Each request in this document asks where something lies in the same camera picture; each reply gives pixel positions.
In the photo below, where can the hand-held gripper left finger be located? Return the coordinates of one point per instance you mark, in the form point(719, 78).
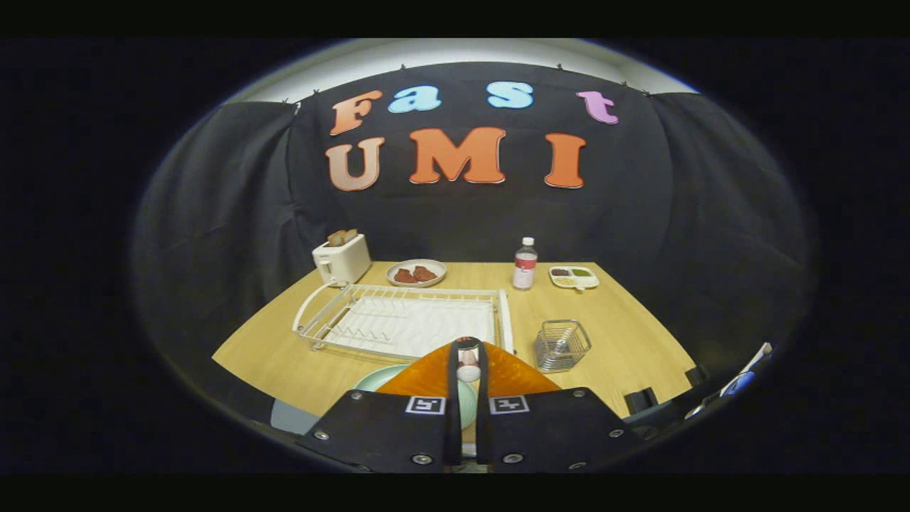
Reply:
point(377, 434)

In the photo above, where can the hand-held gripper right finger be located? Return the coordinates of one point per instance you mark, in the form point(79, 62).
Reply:
point(561, 434)

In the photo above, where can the pale green plate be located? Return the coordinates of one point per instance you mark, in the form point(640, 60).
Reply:
point(373, 380)

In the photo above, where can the white and pink spoon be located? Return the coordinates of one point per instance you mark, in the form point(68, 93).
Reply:
point(467, 371)

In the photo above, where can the white divided snack dish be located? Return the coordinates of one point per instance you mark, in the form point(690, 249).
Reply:
point(573, 279)

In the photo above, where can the beige plate with meat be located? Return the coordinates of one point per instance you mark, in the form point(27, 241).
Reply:
point(416, 264)

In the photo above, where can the black table edge block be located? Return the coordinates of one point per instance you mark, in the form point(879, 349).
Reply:
point(640, 400)
point(697, 375)

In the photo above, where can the brown meat piece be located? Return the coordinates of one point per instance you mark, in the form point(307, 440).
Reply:
point(425, 274)
point(404, 276)

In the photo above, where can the clear bottle with red label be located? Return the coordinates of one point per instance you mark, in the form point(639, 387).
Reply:
point(525, 267)

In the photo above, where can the white toaster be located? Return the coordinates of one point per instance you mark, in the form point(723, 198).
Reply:
point(345, 262)

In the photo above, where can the white and blue device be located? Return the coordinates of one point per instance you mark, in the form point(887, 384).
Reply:
point(739, 380)

